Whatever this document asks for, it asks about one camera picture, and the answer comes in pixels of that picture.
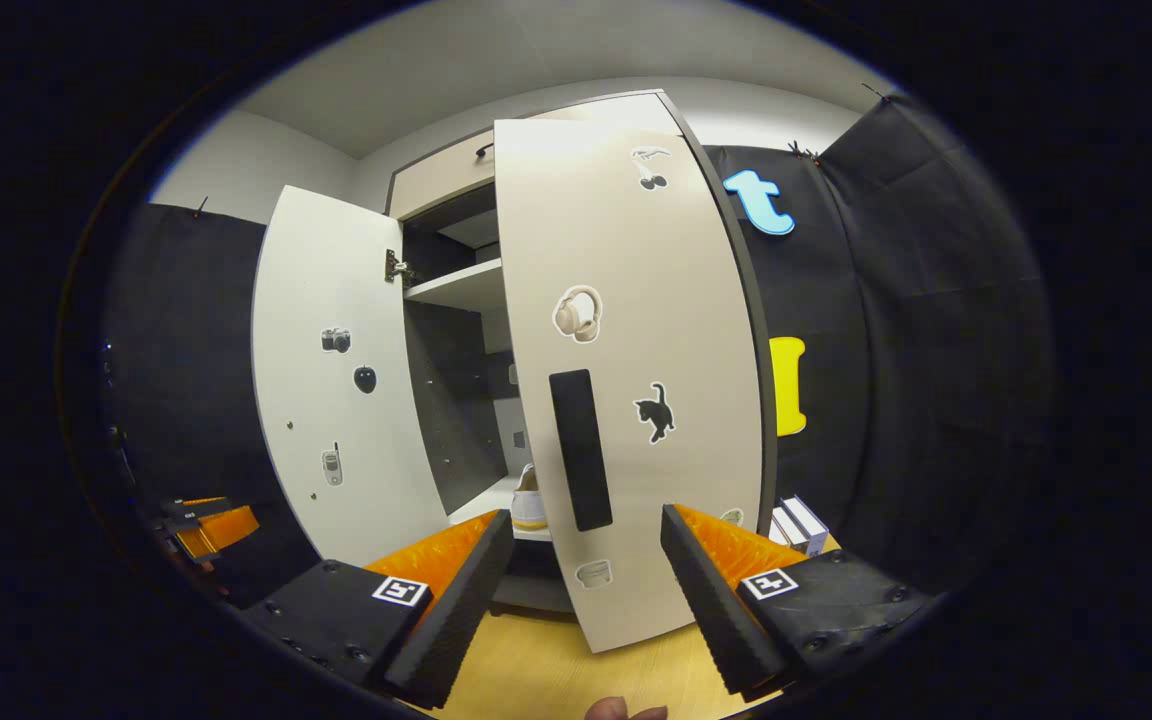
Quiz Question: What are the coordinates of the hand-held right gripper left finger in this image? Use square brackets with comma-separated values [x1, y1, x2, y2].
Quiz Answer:
[241, 508, 517, 711]

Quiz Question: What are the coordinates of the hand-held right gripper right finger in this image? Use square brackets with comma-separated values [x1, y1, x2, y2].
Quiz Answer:
[659, 503, 937, 701]

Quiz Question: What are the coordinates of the white canvas shoe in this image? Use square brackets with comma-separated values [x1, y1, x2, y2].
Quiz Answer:
[510, 462, 549, 532]

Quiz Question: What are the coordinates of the white shoe cabinet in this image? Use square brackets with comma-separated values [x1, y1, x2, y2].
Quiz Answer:
[386, 88, 779, 616]

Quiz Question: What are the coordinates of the cabinet door with headphones sticker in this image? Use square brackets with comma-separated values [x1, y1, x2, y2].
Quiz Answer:
[493, 92, 767, 654]

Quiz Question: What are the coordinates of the white cabinet drawer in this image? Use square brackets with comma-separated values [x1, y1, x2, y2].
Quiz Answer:
[388, 130, 499, 223]

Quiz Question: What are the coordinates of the black backdrop cloth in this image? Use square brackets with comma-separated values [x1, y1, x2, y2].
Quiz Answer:
[706, 92, 1055, 591]
[101, 200, 322, 606]

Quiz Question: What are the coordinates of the black door handle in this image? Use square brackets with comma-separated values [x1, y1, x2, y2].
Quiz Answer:
[548, 368, 614, 533]

